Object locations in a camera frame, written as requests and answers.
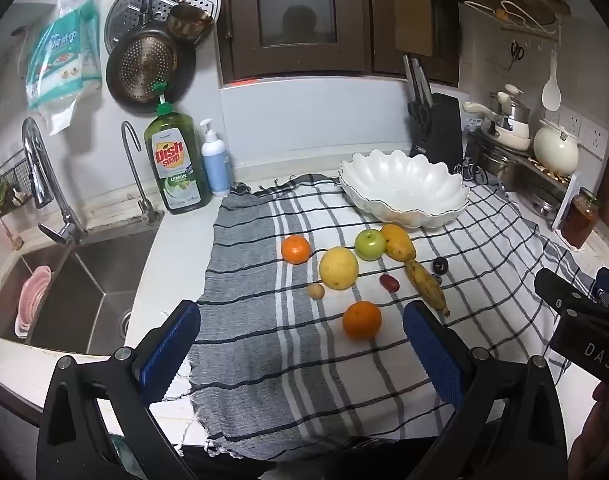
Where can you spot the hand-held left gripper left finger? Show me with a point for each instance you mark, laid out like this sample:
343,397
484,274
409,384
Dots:
172,350

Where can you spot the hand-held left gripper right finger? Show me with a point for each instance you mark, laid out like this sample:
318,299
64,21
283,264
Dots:
437,355

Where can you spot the spotted banana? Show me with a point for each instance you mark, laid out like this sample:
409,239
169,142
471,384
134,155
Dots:
425,286

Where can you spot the large orange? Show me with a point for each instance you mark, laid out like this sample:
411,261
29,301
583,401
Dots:
362,320

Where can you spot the small red oval fruit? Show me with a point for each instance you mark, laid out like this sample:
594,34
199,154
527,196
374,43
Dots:
389,283

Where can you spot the dark blue round fruit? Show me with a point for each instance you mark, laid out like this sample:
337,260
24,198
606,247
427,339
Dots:
440,265

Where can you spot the yellow mango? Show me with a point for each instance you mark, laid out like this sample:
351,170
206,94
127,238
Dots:
398,242

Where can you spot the green apple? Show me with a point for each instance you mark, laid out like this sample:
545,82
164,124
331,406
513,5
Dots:
370,245

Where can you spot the yellow grapefruit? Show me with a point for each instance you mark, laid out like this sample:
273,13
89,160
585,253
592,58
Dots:
339,268

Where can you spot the small tan longan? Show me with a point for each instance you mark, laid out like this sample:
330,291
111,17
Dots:
315,290

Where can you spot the small mandarin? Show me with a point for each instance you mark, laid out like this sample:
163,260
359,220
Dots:
296,249

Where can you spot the white scalloped bowl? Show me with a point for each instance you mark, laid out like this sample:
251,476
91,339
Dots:
404,185

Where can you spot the person's right hand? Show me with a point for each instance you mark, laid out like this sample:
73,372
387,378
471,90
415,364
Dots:
599,440

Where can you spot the stainless steel lid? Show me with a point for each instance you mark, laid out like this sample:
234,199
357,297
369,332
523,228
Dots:
544,205

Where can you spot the metal counter shelf rack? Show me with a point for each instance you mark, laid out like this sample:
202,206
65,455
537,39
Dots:
549,180

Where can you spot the grey checked cloth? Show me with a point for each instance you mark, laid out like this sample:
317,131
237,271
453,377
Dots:
284,360

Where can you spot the stainless steel sink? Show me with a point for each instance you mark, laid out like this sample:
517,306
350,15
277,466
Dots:
74,290

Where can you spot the cream round lidded pot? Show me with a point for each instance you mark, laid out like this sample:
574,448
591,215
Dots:
556,150

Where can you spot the stainless steel stockpot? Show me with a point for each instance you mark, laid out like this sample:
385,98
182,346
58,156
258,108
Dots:
494,162

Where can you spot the pink colander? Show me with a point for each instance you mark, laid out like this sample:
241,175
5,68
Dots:
32,300

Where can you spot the cream saucepan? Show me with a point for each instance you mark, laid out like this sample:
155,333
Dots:
504,135

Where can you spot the slim chrome water tap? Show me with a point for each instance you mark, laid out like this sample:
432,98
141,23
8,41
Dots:
134,170

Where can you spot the green dish soap bottle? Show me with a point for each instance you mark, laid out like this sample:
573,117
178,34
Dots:
177,160

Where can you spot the white blue pump bottle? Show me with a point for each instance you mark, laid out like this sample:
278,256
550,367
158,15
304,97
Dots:
215,160

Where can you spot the black knife block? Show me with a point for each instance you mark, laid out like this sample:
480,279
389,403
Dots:
437,127

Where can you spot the white rice paddle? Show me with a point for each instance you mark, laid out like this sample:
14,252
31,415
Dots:
551,87

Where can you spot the chrome kitchen faucet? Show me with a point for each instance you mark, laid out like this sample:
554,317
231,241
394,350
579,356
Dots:
44,170

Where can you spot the black kitchen scissors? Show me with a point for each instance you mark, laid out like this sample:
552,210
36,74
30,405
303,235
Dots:
419,115

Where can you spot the black hanging scissors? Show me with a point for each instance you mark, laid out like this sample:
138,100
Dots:
516,51

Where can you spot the dark brown plain cabinet door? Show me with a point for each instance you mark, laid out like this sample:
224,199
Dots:
444,35

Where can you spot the perforated copper frying pan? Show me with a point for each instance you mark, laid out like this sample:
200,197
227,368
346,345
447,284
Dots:
142,67

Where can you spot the green white plastic packet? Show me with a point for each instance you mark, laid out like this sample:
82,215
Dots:
64,60

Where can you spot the light brown board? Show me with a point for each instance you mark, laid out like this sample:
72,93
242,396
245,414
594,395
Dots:
414,5

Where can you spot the small copper saucepan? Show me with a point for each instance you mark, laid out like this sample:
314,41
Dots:
187,22

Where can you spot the round metal steamer plate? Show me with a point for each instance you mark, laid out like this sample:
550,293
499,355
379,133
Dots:
129,5

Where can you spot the dark brown glazed cabinet door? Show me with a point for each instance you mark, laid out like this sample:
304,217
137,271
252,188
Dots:
294,15

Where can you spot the white wall socket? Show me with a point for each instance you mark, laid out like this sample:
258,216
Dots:
596,139
569,120

